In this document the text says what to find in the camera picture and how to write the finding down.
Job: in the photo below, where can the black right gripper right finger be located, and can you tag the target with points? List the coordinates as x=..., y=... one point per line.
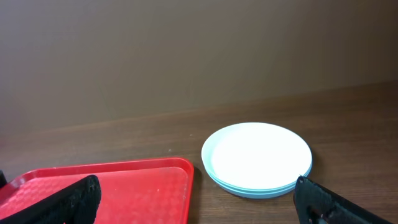
x=316, y=204

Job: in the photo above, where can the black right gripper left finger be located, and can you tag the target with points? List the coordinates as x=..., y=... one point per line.
x=76, y=204

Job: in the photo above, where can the light blue plate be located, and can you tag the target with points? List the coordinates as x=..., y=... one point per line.
x=258, y=181
x=255, y=195

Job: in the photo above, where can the white plate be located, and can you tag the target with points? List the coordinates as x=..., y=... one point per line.
x=256, y=156

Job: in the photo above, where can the red serving tray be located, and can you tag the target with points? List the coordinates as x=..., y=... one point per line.
x=140, y=191

